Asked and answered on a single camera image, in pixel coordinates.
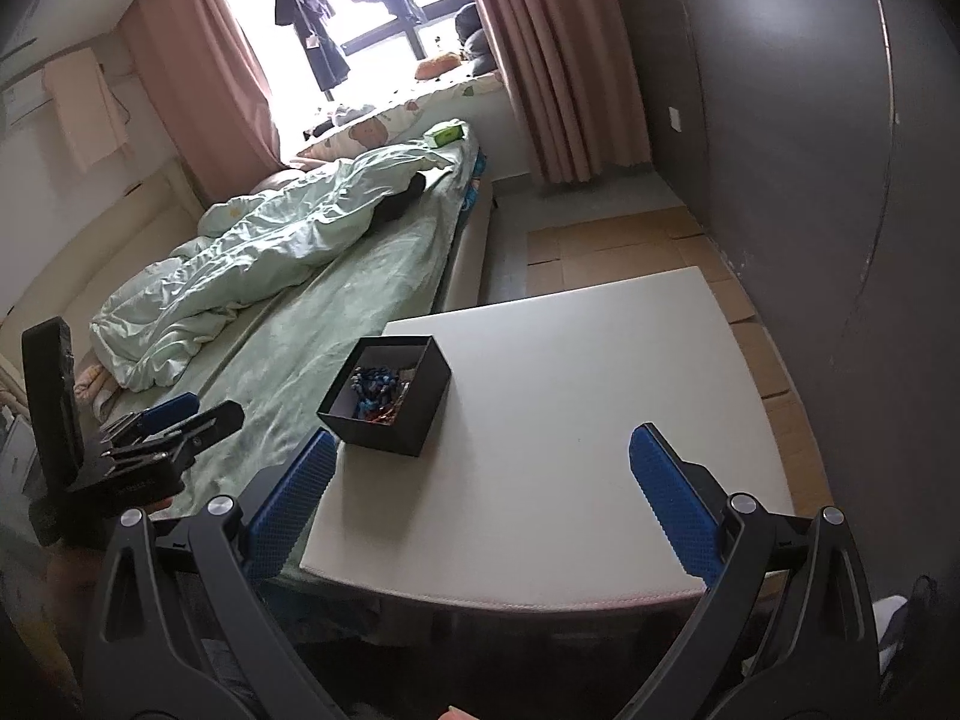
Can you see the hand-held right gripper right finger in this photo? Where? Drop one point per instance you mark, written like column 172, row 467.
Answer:
column 675, row 502

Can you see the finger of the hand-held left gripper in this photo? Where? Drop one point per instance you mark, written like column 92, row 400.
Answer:
column 214, row 421
column 169, row 406

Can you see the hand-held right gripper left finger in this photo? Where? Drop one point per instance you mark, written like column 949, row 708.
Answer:
column 296, row 502

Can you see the black jewelry box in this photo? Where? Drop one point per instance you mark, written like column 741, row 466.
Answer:
column 420, row 405

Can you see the beige headboard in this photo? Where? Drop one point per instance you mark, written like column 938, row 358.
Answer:
column 82, row 255

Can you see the light green duvet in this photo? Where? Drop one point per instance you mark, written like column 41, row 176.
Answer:
column 277, row 240

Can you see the green bed sheet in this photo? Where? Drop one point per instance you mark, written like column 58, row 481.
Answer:
column 360, row 292

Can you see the white cloth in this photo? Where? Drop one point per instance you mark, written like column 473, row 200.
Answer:
column 892, row 615

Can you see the cardboard floor sheets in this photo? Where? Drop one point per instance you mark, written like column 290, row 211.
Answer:
column 675, row 255

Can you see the black garment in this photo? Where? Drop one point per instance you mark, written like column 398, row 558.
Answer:
column 397, row 199

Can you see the white air conditioner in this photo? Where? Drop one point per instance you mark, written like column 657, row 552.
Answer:
column 22, row 86

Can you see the pink curtain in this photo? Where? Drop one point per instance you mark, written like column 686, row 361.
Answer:
column 559, row 52
column 217, row 75

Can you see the patterned window seat cushion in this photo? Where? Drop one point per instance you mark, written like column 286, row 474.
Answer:
column 382, row 116

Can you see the blue patterned sheet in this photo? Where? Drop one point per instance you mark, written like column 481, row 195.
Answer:
column 472, row 181

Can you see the green box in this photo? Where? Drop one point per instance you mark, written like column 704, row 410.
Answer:
column 446, row 135

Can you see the orange plush toy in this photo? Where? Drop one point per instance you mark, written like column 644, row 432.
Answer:
column 439, row 65

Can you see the hanging dark clothes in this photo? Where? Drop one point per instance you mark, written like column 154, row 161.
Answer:
column 322, row 7

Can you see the dark grey pillow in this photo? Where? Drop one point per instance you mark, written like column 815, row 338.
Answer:
column 474, row 36

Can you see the white bed frame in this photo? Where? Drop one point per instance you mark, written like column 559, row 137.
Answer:
column 469, row 255

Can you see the white wall socket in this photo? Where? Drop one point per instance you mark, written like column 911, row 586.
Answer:
column 675, row 120

